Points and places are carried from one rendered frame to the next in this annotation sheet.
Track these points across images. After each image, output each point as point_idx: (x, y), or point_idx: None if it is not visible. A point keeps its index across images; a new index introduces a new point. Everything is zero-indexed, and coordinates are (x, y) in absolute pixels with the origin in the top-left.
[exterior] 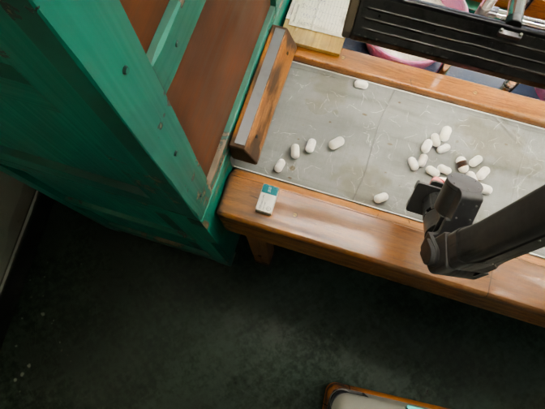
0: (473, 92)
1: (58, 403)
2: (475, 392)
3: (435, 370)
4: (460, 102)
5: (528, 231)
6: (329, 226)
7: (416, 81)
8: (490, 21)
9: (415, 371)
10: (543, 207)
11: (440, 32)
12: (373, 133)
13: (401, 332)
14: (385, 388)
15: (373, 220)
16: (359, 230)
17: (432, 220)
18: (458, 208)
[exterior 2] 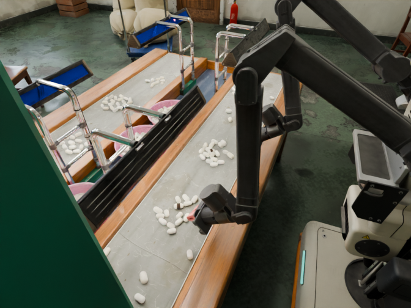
0: (138, 191)
1: None
2: (284, 248)
3: (274, 267)
4: (141, 198)
5: (256, 153)
6: (205, 293)
7: (119, 217)
8: (129, 152)
9: (275, 279)
10: (249, 142)
11: (122, 175)
12: (144, 251)
13: (252, 283)
14: (287, 301)
15: (205, 261)
16: (211, 271)
17: (222, 215)
18: (222, 195)
